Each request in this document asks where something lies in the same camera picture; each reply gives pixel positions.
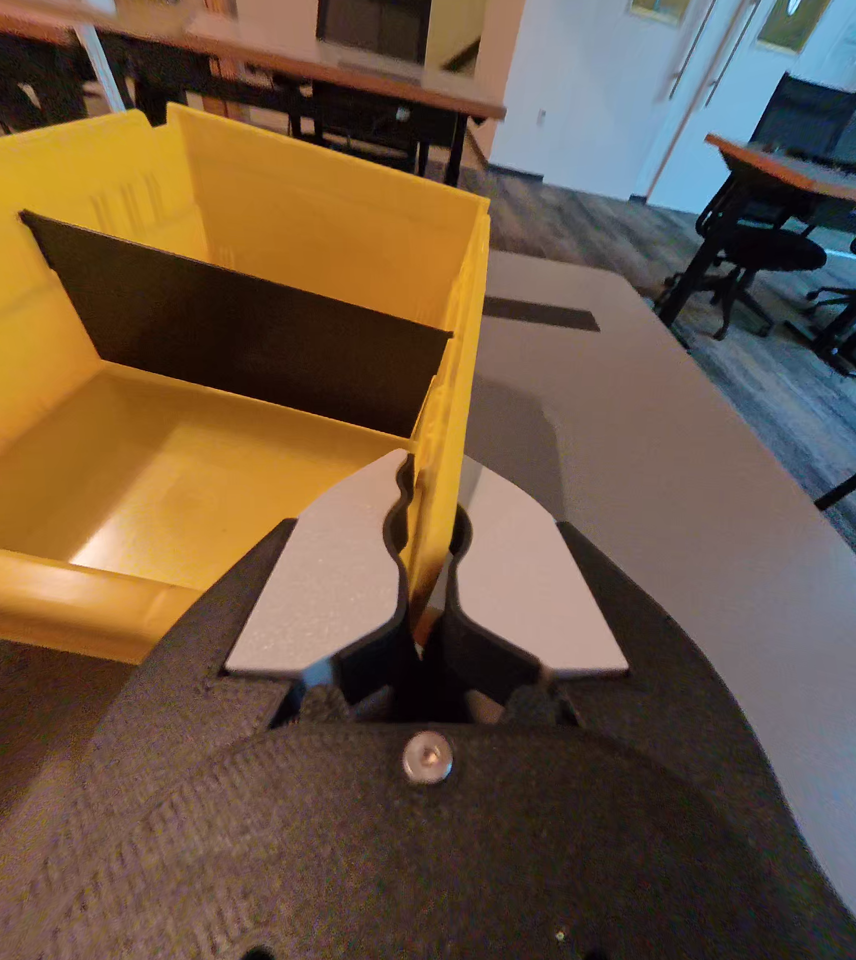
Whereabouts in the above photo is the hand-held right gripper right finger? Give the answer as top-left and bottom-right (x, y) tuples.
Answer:
(443, 456), (631, 684)

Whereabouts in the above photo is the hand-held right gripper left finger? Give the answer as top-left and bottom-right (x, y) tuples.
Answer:
(225, 448), (416, 678)

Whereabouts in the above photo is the yellow plastic bin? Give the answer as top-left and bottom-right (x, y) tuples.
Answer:
(0, 103), (493, 666)

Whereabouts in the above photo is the black bin divider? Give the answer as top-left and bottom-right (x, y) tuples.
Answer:
(19, 210), (454, 440)

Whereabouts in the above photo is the grey tape strip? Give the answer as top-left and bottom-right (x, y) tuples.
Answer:
(482, 296), (602, 334)

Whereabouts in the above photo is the long wooden table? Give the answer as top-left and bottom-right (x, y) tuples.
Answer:
(0, 0), (508, 189)

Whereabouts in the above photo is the dark wall monitor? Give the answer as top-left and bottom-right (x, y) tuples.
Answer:
(315, 0), (433, 67)

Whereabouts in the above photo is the lit wall picture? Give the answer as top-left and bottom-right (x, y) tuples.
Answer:
(756, 0), (836, 55)
(629, 0), (693, 28)

